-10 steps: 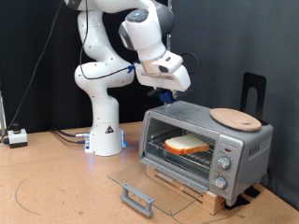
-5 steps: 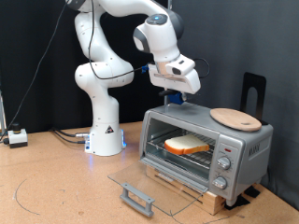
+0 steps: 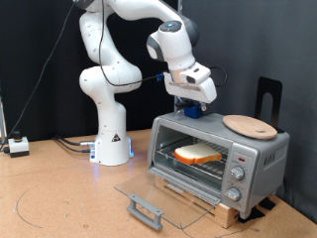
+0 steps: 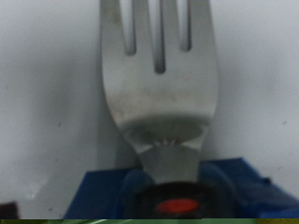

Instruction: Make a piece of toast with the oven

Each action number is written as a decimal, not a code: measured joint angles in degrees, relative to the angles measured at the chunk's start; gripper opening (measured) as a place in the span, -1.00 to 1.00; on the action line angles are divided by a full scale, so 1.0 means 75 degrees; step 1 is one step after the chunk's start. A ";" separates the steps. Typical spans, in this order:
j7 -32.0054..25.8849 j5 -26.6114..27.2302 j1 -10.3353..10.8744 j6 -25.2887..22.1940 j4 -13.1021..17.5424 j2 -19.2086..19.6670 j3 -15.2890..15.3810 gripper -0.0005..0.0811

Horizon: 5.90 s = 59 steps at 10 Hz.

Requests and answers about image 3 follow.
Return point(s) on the white power adapter box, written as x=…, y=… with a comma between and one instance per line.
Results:
x=19, y=145

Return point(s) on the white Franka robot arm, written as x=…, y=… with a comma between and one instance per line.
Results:
x=110, y=109

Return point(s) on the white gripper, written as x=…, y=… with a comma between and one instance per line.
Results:
x=198, y=89

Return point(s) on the black metal bookend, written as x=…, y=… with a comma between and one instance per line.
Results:
x=269, y=86

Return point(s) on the metal frame post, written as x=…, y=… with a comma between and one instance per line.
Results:
x=2, y=122

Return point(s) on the small round wooden board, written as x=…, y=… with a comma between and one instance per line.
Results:
x=249, y=126

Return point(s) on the silver toaster oven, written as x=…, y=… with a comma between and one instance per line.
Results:
x=264, y=162

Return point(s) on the slotted wooden block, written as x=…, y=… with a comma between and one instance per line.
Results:
x=228, y=214

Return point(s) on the black foam pad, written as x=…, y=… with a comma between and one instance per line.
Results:
x=267, y=203
x=251, y=214

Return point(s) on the silver oven knob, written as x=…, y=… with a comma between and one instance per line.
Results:
x=233, y=194
x=237, y=173

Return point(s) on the slice of white bread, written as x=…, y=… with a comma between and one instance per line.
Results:
x=196, y=152

